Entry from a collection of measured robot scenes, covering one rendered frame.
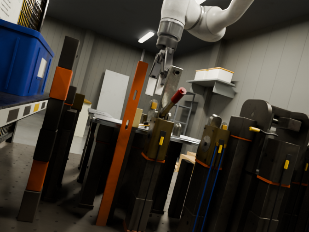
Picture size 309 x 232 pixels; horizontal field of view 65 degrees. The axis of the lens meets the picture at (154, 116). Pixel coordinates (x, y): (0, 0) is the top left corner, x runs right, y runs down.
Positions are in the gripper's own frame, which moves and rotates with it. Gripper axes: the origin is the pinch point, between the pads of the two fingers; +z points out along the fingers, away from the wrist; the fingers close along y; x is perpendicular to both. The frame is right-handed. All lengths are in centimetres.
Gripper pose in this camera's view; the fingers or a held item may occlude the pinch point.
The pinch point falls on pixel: (154, 92)
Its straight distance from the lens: 90.5
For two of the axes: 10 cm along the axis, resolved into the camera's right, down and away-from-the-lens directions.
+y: -2.8, -0.8, 9.6
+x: -9.3, -2.4, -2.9
